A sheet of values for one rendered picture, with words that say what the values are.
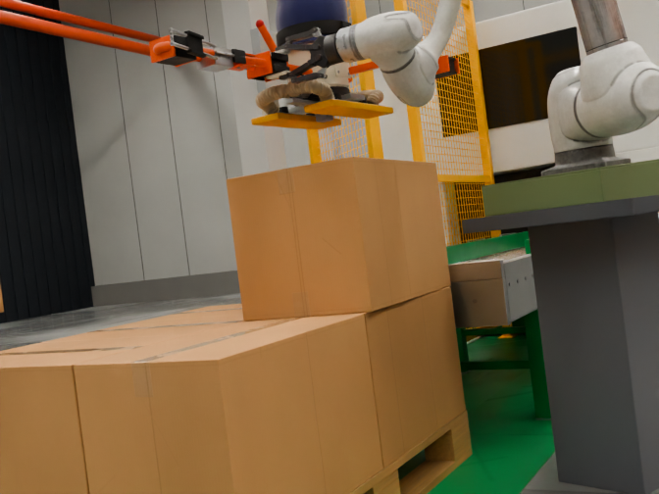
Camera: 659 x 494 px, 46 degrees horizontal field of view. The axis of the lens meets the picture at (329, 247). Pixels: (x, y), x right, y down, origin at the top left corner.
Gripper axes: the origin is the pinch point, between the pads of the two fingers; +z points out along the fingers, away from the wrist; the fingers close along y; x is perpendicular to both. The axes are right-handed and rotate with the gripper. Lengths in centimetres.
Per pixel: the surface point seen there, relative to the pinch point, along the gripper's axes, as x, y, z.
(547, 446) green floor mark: 65, 123, -41
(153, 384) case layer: -64, 73, -1
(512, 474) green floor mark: 37, 123, -38
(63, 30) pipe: 650, -308, 759
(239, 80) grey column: 131, -33, 103
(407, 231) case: 26, 50, -20
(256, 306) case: -4, 64, 15
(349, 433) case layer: -20, 95, -19
